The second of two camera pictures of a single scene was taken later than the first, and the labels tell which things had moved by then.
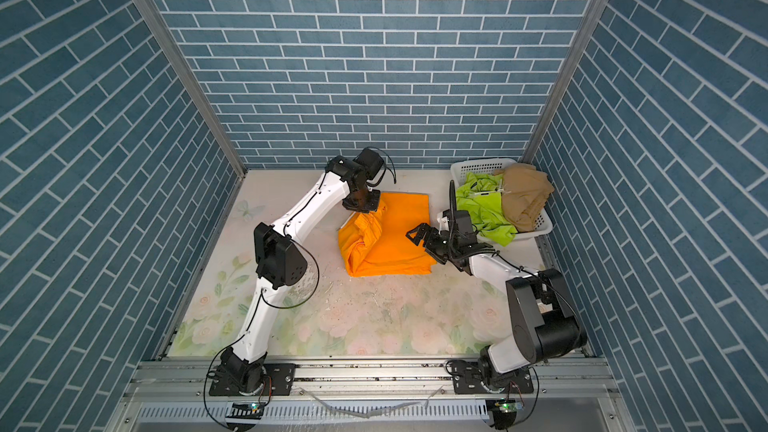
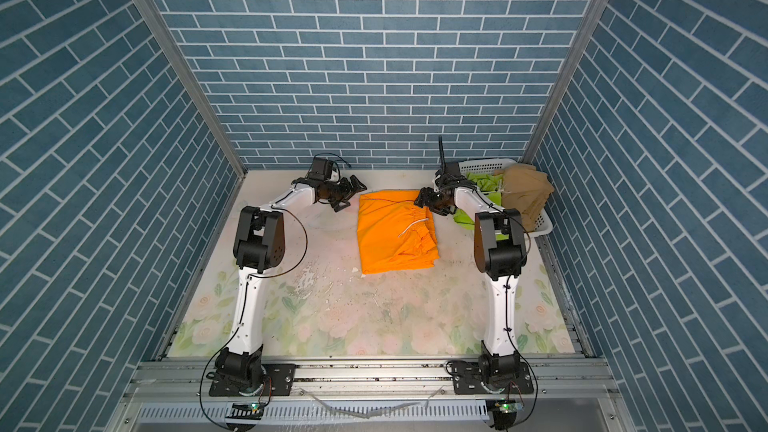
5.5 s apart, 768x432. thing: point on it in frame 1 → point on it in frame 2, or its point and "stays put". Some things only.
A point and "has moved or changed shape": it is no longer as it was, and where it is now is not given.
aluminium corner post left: (170, 41) stays put
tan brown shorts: (524, 193) stays put
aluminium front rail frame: (174, 395) stays put
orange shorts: (375, 244) has moved or changed shape
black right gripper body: (445, 244) → (443, 209)
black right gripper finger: (421, 231) → (427, 197)
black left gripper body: (363, 187) → (334, 190)
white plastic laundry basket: (542, 221) stays put
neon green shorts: (481, 196) stays put
